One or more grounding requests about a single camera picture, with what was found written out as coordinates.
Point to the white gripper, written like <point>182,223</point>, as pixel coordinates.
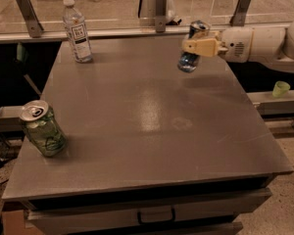
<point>237,45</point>

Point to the blue silver redbull can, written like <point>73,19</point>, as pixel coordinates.
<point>189,58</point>

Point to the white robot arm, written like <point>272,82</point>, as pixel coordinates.
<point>271,46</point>

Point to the green soda can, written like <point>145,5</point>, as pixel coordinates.
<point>41,128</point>

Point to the small green cup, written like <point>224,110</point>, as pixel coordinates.
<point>280,88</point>

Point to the clear plastic water bottle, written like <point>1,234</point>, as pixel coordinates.
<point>76,31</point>

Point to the grey cabinet drawer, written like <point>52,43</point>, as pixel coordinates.
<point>208,214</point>

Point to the right metal rail bracket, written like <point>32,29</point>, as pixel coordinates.
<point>240,13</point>

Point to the metal rail bracket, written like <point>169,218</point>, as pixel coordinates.
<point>160,15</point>
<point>240,13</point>
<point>34,27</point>

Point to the metal guard rail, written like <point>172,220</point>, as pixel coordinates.
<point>52,36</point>

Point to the middle metal rail bracket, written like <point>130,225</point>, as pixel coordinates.
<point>160,15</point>

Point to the left metal rail bracket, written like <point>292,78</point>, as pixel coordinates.
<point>34,27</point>

